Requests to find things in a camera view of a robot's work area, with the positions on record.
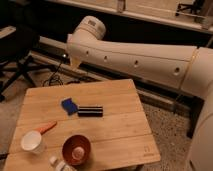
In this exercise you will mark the black rectangular bar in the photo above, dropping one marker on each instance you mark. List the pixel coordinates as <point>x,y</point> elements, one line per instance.
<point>90,111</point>

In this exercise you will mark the red bowl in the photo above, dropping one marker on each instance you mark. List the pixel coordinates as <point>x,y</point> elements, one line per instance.
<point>76,150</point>

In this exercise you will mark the blue sponge block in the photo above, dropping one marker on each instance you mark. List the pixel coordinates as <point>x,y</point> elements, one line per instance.
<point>69,106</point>

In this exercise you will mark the black office chair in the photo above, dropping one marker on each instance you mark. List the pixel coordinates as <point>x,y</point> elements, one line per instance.
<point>15,57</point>

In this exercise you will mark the black chair base far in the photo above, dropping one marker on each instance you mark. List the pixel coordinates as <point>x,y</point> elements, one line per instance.
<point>194,8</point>

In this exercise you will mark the white paper cup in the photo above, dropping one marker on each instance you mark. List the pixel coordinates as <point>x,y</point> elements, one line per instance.
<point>32,142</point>

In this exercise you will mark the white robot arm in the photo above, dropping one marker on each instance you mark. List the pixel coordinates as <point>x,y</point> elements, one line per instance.
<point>186,68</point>

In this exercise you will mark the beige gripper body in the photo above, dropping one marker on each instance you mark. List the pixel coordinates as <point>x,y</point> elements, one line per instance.
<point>74,63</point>

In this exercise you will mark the orange carrot toy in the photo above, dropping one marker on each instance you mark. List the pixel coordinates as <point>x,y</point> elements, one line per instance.
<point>46,127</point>

